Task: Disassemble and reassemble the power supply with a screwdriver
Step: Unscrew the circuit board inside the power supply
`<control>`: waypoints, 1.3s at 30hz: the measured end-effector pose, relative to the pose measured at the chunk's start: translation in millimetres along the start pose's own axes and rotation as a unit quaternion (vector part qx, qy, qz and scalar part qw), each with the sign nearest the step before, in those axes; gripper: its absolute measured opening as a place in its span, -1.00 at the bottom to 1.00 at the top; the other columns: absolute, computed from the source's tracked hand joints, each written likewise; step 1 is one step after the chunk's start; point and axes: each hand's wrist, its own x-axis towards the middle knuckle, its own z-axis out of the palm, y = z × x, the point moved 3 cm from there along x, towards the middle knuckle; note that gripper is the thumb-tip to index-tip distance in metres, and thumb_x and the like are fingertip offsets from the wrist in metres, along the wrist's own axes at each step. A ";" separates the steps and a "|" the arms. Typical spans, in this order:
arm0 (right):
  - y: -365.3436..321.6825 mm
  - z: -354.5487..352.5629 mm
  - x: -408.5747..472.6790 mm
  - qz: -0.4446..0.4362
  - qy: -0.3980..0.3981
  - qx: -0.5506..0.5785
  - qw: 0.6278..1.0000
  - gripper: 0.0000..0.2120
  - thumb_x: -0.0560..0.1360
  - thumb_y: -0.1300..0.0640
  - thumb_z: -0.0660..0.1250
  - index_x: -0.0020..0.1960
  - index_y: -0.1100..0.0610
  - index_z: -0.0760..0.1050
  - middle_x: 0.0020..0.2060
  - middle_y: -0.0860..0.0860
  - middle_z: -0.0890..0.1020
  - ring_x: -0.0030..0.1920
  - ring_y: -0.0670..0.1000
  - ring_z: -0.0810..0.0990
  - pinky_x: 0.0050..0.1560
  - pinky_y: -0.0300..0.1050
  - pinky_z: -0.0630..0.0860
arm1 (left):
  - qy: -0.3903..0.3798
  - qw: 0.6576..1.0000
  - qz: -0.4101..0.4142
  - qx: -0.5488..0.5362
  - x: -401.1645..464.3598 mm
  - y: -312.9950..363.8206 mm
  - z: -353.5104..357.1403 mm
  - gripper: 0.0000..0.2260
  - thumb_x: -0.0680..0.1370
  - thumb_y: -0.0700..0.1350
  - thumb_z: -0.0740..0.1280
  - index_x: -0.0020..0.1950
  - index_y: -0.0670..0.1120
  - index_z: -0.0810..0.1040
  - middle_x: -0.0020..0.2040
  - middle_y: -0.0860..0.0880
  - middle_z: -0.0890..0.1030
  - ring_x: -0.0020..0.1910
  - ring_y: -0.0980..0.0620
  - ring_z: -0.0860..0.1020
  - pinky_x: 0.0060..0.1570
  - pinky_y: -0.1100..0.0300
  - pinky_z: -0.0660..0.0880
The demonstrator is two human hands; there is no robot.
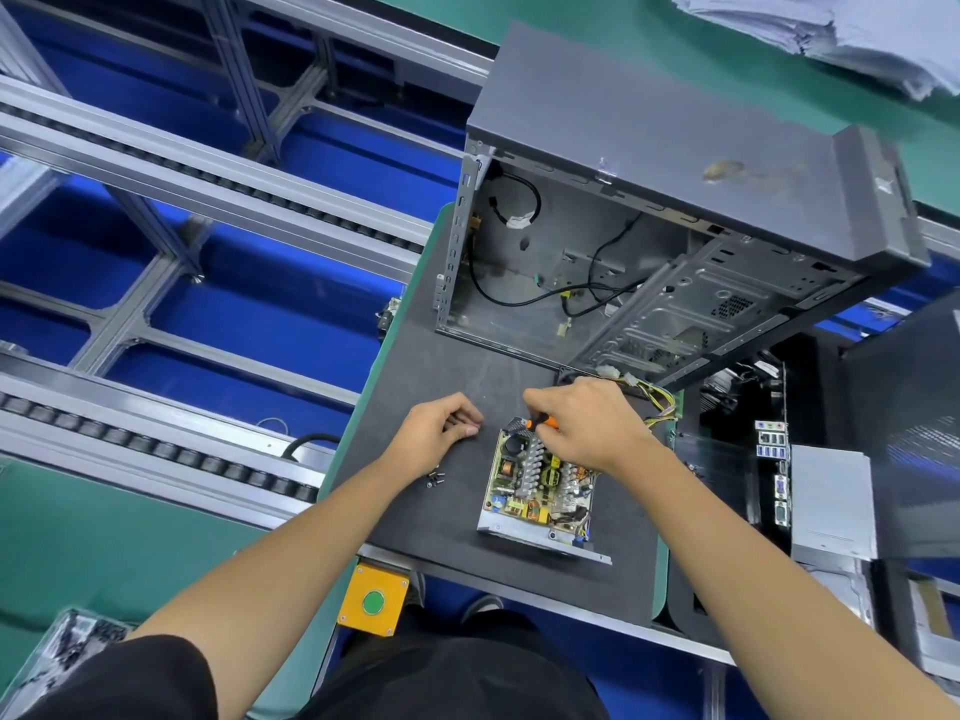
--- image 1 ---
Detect person's right hand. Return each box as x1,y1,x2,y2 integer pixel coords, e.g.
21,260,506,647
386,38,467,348
522,377,662,477

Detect person's left hand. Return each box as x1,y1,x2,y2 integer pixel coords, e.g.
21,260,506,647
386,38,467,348
382,391,486,486

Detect power supply circuit board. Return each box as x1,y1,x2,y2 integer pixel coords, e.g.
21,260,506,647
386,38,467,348
483,374,680,541

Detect silver power supply unit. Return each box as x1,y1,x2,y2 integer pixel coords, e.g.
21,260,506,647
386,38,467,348
475,416,617,567

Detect person's left forearm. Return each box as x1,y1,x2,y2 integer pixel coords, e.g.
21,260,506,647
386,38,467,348
132,457,422,720

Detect person's right forearm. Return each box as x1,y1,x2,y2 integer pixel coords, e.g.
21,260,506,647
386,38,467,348
615,442,960,720

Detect person's black trousers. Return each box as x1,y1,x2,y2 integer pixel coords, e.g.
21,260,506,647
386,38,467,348
292,607,609,720

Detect person's black shirt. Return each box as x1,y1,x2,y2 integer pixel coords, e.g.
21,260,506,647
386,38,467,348
0,634,219,720

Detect dark grey foam mat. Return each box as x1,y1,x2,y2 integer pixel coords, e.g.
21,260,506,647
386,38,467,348
322,202,677,624

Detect processor cooler with fan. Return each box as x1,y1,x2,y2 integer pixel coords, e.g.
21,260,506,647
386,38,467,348
705,359,782,421

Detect green motherboard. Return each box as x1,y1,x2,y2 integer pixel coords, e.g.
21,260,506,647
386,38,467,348
667,352,797,526

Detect yellow box with green button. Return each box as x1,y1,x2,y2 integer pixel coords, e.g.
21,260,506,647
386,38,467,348
336,563,411,639

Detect black foam tray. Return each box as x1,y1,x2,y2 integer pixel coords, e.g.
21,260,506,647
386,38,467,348
660,329,960,699

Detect silver optical drive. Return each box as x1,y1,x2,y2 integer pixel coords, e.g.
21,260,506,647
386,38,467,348
790,445,879,564

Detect grey computer tower case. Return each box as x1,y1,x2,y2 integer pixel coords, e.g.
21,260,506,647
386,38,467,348
435,22,932,396

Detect dark grey case side panel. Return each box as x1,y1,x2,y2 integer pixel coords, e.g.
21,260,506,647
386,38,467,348
840,289,960,561

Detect clear plastic screw box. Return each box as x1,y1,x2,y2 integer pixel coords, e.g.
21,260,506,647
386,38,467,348
0,607,134,720

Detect stack of white papers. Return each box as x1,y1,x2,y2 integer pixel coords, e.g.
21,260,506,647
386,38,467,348
670,0,960,102

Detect aluminium conveyor frame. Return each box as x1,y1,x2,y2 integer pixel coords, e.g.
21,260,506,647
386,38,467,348
0,0,960,699

